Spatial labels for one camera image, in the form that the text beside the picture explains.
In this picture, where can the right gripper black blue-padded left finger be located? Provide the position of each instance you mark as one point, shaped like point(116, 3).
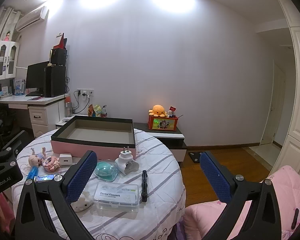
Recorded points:
point(33, 219)

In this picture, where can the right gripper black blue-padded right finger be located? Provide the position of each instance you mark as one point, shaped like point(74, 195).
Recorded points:
point(263, 218)

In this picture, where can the blue tube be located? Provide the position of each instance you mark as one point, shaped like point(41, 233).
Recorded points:
point(33, 173)

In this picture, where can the small baby doll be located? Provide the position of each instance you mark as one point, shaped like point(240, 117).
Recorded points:
point(36, 160)

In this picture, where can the white small toy figure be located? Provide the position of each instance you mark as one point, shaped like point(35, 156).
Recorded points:
point(84, 201)

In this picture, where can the white square charger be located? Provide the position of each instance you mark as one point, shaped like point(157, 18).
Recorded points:
point(65, 159)

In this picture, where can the clear dental flossers box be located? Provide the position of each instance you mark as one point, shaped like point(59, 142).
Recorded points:
point(117, 197)

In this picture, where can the teal brush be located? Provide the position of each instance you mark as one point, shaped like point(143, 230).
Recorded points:
point(106, 170)

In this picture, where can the white plug adapter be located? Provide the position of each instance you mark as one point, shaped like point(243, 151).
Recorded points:
point(126, 163)

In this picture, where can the black hair clip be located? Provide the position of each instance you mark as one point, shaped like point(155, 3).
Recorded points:
point(144, 193)

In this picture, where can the pink scrunchie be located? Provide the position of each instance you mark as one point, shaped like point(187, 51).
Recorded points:
point(51, 164)

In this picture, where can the pink quilt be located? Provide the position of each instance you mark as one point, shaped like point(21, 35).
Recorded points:
point(199, 218)

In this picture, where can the white desk with drawers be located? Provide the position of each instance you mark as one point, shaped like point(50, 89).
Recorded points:
point(44, 113)

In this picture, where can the black bathroom scale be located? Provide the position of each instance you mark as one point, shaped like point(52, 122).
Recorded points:
point(195, 156)

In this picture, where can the black computer monitor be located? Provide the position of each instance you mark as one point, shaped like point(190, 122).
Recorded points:
point(35, 78)

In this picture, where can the pink black storage box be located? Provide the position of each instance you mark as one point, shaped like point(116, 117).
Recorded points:
point(107, 137)

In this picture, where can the colourful snack bags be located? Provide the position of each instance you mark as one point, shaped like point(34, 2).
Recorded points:
point(97, 111)

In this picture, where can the white glass-door cabinet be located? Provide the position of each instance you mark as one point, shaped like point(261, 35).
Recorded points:
point(8, 59)

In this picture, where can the black white low cabinet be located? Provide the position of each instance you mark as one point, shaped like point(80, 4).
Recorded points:
point(173, 140)

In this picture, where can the small black box on top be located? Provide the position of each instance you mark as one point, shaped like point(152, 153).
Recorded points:
point(58, 56)

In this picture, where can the red cartoon storage box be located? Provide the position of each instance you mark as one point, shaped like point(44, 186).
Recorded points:
point(164, 124)

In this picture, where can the beige curtain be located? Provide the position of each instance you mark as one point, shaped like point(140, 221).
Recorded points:
point(8, 21)

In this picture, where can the orange octopus plush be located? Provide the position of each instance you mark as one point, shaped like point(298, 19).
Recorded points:
point(158, 111)

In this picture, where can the white air conditioner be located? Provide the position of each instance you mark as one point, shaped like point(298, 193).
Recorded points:
point(36, 16)

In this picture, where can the white wall power strip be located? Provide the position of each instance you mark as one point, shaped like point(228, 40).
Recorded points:
point(86, 92)

